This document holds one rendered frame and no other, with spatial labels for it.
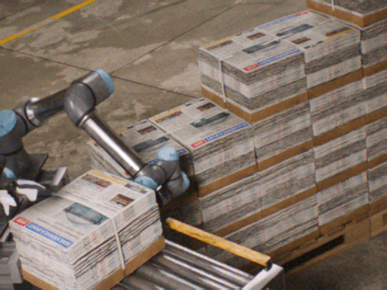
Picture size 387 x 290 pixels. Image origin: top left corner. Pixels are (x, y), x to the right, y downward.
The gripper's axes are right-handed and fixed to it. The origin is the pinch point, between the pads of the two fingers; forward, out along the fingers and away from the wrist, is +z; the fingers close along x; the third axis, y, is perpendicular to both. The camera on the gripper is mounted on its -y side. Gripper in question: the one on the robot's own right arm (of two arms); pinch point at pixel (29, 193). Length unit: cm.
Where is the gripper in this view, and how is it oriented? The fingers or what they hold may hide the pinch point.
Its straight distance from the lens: 236.0
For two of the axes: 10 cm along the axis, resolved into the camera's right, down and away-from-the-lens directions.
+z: 8.0, 1.6, -5.8
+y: 0.6, 9.4, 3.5
